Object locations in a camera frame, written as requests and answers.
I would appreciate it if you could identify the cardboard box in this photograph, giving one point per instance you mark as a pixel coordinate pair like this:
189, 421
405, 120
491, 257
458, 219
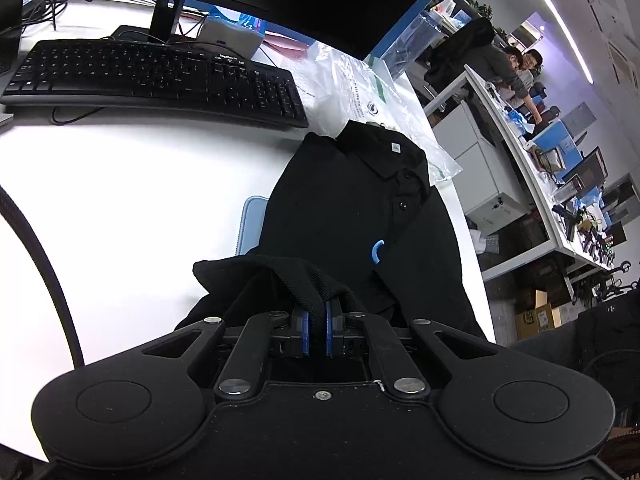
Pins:
536, 314

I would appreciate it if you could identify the black keyboard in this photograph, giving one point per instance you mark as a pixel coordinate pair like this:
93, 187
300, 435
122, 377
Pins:
116, 73

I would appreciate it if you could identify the black polo shirt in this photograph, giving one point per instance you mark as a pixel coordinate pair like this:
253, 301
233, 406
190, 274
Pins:
353, 221

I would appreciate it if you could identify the white drawer cabinet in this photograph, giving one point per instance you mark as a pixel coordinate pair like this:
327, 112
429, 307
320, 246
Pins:
488, 188

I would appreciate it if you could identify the black office chair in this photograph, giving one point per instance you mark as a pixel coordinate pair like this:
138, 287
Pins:
446, 59

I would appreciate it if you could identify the seated person grey shirt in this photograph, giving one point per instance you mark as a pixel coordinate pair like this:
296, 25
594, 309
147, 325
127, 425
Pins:
500, 67

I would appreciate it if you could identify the white office desk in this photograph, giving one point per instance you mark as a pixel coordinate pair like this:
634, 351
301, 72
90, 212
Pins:
505, 134

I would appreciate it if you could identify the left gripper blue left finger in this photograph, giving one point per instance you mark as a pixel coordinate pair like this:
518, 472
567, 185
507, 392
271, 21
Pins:
300, 333

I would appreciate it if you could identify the clear plastic bag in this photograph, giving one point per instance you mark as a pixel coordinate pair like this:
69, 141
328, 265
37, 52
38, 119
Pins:
336, 88

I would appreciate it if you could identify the tissue box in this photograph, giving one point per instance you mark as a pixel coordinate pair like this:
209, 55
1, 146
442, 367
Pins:
230, 37

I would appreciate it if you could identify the standing person grey shirt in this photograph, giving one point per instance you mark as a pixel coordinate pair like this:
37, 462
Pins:
529, 61

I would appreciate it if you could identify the blue desk mat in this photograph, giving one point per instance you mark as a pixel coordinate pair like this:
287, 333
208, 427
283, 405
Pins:
252, 219

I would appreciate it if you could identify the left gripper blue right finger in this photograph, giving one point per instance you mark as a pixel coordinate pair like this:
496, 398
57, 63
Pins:
334, 328

